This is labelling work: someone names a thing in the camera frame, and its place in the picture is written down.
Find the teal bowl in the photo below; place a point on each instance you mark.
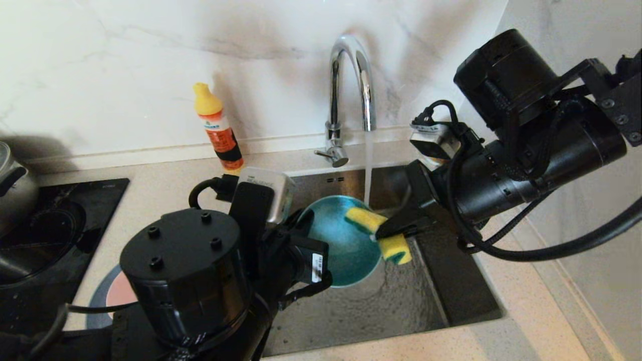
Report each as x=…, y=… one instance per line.
x=346, y=250

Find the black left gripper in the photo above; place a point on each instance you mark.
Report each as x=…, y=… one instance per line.
x=301, y=260

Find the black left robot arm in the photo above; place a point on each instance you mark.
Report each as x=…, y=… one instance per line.
x=185, y=271

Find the stainless steel sink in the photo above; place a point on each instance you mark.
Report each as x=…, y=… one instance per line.
x=401, y=306

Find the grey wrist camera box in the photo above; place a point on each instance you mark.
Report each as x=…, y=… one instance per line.
x=273, y=193
x=434, y=145

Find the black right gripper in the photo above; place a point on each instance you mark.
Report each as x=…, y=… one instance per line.
x=426, y=188

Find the pink bowl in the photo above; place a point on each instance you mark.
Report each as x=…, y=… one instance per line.
x=120, y=291

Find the blue round plate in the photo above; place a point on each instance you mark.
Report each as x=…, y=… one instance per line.
x=98, y=301

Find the running water stream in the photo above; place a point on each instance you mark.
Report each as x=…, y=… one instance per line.
x=369, y=165

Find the steel cooking pot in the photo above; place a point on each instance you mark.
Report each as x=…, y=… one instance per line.
x=17, y=195

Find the orange dish soap bottle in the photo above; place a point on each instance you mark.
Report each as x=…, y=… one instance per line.
x=218, y=130

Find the black induction cooktop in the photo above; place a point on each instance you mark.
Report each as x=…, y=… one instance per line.
x=45, y=250

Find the yellow green sponge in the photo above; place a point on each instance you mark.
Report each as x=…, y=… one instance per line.
x=396, y=245

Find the chrome faucet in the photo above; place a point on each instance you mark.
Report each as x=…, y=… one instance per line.
x=333, y=90

